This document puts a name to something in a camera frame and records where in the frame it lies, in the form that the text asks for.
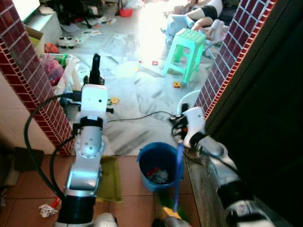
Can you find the robot left leg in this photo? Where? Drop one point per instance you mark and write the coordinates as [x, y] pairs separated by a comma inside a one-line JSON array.
[[106, 221]]

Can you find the robot right leg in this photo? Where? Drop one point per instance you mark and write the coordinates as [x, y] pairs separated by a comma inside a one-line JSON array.
[[173, 223]]

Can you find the white toy car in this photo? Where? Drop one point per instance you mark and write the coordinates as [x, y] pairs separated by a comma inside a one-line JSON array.
[[69, 41]]

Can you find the cardboard box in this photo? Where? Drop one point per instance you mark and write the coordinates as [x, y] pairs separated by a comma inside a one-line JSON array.
[[36, 40]]

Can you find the small red toy piece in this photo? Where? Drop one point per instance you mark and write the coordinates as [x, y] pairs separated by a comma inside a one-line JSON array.
[[155, 63]]

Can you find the robot leg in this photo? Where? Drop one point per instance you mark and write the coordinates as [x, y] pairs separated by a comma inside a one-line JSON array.
[[173, 223], [106, 221]]

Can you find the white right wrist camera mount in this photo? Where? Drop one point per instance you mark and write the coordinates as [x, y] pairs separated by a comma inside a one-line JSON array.
[[194, 124]]

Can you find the yellow-green dustpan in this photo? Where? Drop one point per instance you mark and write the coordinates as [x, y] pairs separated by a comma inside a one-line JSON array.
[[110, 182]]

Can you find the light blue baby chair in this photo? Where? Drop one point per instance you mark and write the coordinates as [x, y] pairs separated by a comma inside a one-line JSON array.
[[177, 23]]

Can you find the red round toy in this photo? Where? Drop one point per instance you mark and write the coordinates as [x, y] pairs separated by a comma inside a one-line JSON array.
[[52, 48]]

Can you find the mint green plastic stool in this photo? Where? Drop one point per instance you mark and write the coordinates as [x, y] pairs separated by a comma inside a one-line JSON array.
[[190, 39]]

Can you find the crumpled white paper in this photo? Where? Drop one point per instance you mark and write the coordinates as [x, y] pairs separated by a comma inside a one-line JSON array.
[[47, 210]]

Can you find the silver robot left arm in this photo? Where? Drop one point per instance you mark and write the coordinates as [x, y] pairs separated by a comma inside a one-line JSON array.
[[90, 146]]

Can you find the pink bag of toys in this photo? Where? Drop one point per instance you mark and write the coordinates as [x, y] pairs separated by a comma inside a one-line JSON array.
[[52, 71]]

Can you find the red plastic bowl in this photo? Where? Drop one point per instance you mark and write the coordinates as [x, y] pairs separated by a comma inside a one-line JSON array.
[[126, 13]]

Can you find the green and yellow toy piece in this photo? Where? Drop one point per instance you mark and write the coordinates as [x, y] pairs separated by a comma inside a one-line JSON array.
[[114, 100]]

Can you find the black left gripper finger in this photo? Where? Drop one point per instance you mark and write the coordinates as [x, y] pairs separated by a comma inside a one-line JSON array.
[[95, 66]]

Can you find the grey low cabinet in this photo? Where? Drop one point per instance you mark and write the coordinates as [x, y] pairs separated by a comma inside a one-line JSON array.
[[45, 21]]

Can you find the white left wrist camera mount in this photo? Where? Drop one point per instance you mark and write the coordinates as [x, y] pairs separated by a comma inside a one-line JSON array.
[[93, 100]]

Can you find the blue plastic bucket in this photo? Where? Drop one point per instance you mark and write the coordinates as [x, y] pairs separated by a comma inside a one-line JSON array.
[[147, 158]]

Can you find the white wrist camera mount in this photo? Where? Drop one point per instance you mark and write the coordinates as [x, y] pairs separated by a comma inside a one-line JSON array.
[[93, 100], [194, 124]]

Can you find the yellow flower toy piece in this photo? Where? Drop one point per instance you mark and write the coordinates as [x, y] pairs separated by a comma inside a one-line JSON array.
[[176, 84]]

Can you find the crumpled grey trash wad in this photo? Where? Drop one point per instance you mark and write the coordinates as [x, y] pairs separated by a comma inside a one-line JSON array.
[[160, 176]]

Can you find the sitting person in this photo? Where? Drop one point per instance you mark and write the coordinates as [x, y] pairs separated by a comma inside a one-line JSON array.
[[209, 10]]

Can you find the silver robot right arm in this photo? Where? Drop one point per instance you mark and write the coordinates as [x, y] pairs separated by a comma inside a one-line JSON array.
[[218, 151]]

